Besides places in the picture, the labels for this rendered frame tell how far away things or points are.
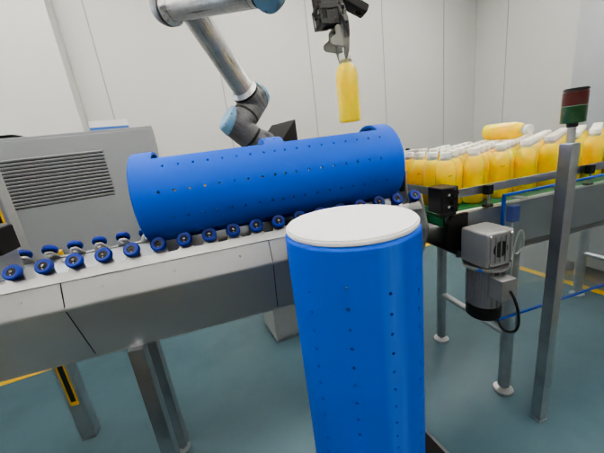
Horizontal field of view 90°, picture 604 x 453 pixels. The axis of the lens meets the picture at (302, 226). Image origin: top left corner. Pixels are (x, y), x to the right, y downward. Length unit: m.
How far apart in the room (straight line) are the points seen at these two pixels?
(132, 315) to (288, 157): 0.68
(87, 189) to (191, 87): 1.80
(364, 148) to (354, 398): 0.73
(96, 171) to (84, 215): 0.31
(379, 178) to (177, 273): 0.73
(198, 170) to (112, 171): 1.57
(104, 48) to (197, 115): 0.99
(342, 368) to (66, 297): 0.79
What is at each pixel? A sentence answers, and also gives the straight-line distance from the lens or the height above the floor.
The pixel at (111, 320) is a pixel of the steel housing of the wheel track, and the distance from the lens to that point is 1.12.
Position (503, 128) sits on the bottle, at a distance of 1.62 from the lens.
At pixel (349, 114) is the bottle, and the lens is 1.04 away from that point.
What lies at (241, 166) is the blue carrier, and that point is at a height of 1.16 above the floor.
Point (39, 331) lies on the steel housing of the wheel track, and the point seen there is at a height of 0.78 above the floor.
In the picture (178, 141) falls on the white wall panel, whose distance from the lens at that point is 3.72.
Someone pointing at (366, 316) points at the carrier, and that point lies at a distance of 0.58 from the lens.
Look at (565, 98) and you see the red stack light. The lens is 1.26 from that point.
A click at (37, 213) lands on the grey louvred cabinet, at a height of 0.97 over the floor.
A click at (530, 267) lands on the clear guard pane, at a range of 1.45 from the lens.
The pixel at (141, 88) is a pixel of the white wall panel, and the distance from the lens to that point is 3.79.
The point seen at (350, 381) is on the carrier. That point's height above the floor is 0.75.
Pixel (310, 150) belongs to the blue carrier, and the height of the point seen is 1.18.
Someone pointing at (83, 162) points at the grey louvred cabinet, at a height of 1.25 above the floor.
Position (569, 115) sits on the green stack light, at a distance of 1.25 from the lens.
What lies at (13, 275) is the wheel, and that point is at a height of 0.96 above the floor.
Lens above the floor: 1.21
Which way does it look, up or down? 16 degrees down
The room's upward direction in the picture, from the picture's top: 7 degrees counter-clockwise
